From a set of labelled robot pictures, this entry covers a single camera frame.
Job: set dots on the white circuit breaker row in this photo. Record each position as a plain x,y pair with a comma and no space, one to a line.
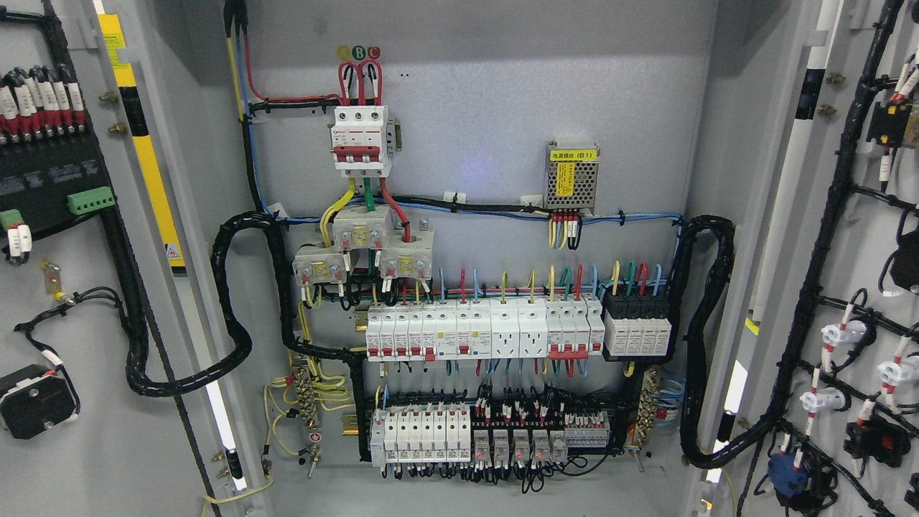
563,328

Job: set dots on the grey current transformer cluster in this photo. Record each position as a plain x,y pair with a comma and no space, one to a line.
356,229

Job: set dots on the red white main breaker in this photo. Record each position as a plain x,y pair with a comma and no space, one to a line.
362,142

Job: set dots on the brass left ground bar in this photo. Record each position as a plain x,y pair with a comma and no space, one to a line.
306,397

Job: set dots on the black relay terminal row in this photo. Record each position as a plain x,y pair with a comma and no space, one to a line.
492,436

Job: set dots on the black white surge protector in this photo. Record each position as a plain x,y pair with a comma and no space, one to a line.
637,327

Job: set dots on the metal mesh power supply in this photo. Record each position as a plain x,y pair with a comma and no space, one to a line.
572,169

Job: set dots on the grey cabinet door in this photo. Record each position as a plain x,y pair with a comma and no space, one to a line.
782,153
125,455

